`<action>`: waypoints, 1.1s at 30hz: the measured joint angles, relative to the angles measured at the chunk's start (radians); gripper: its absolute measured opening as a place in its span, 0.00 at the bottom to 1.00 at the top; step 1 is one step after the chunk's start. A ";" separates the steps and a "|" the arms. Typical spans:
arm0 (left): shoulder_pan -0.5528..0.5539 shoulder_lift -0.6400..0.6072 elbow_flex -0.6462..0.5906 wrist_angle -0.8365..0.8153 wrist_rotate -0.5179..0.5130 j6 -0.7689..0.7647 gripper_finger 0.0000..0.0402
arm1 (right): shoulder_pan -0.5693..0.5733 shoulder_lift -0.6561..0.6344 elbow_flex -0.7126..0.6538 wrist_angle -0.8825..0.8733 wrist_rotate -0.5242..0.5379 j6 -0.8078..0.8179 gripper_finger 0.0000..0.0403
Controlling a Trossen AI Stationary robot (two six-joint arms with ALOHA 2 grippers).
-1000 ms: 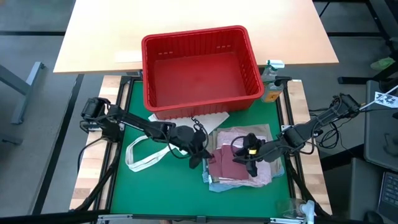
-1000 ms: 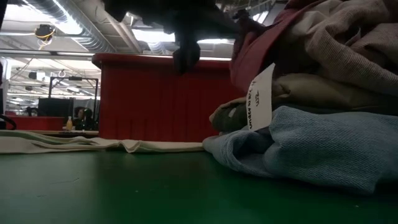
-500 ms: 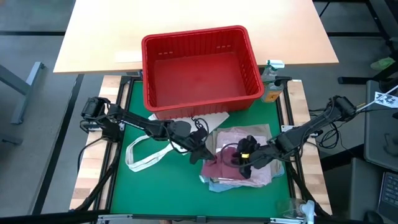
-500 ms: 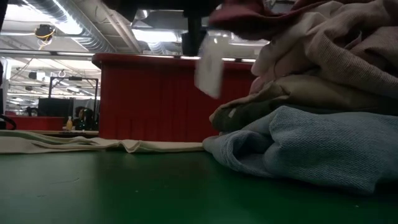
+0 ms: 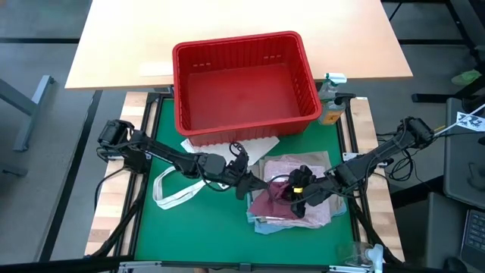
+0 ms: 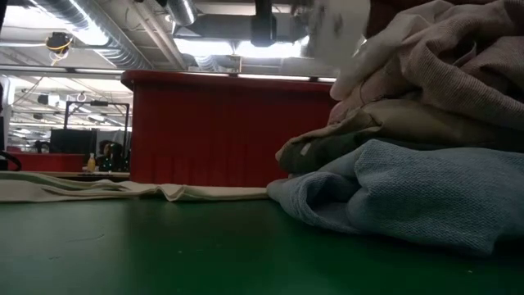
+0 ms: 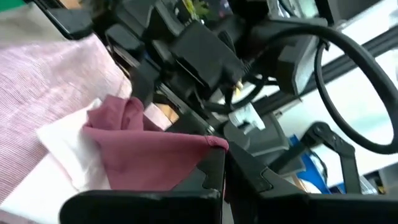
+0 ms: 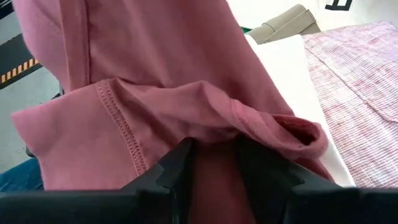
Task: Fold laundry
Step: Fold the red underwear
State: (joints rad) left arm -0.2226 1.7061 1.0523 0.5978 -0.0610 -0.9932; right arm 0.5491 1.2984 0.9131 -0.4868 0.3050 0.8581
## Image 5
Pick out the black cable bundle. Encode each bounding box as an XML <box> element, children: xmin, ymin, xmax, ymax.
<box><xmin>378</xmin><ymin>130</ymin><xmax>420</xmax><ymax>183</ymax></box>

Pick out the white rod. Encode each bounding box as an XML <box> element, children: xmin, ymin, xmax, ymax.
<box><xmin>433</xmin><ymin>104</ymin><xmax>485</xmax><ymax>138</ymax></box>

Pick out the red plastic laundry basket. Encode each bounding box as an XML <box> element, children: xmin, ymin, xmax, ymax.
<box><xmin>172</xmin><ymin>30</ymin><xmax>323</xmax><ymax>147</ymax></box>

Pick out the green shoe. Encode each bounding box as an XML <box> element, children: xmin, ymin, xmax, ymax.
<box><xmin>450</xmin><ymin>70</ymin><xmax>483</xmax><ymax>86</ymax></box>

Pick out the white tote bag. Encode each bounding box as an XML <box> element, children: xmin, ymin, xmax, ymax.
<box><xmin>152</xmin><ymin>135</ymin><xmax>280</xmax><ymax>211</ymax></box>

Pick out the spray bottle with green label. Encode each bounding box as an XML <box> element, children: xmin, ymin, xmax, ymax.
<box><xmin>313</xmin><ymin>72</ymin><xmax>348</xmax><ymax>115</ymax></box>

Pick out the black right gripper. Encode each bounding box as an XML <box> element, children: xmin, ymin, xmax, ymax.
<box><xmin>289</xmin><ymin>165</ymin><xmax>343</xmax><ymax>220</ymax></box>

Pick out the beige grey garment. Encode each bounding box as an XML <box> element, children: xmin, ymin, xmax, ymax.
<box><xmin>257</xmin><ymin>150</ymin><xmax>346</xmax><ymax>218</ymax></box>

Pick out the light blue garment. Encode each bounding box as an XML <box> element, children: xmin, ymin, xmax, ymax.
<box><xmin>245</xmin><ymin>196</ymin><xmax>348</xmax><ymax>236</ymax></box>

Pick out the white marker tag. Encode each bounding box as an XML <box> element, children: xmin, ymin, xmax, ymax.
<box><xmin>455</xmin><ymin>111</ymin><xmax>485</xmax><ymax>133</ymax></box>

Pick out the green table mat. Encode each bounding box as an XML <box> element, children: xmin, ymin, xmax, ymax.
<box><xmin>134</xmin><ymin>97</ymin><xmax>355</xmax><ymax>266</ymax></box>

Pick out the pink garment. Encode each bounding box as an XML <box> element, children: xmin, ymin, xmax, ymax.
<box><xmin>262</xmin><ymin>158</ymin><xmax>333</xmax><ymax>229</ymax></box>

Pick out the maroon garment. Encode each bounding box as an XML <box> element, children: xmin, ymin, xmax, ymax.
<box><xmin>248</xmin><ymin>180</ymin><xmax>302</xmax><ymax>221</ymax></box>

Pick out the clear spray bottle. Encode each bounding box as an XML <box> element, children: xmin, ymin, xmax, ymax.
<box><xmin>339</xmin><ymin>242</ymin><xmax>386</xmax><ymax>272</ymax></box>

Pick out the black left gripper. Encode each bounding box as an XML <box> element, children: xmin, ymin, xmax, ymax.
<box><xmin>222</xmin><ymin>151</ymin><xmax>268</xmax><ymax>201</ymax></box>

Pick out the grey keyboard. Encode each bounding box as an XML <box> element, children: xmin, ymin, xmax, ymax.
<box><xmin>460</xmin><ymin>208</ymin><xmax>485</xmax><ymax>262</ymax></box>

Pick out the black round object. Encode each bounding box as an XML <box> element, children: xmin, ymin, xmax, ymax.
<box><xmin>443</xmin><ymin>256</ymin><xmax>469</xmax><ymax>273</ymax></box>

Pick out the light wooden desk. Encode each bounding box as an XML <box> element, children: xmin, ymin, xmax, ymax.
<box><xmin>64</xmin><ymin>0</ymin><xmax>414</xmax><ymax>91</ymax></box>

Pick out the grey desk leg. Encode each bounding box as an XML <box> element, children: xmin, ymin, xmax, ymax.
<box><xmin>0</xmin><ymin>74</ymin><xmax>56</xmax><ymax>152</ymax></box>

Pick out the black desk leg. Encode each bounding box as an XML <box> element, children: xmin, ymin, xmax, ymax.
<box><xmin>411</xmin><ymin>0</ymin><xmax>485</xmax><ymax>103</ymax></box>

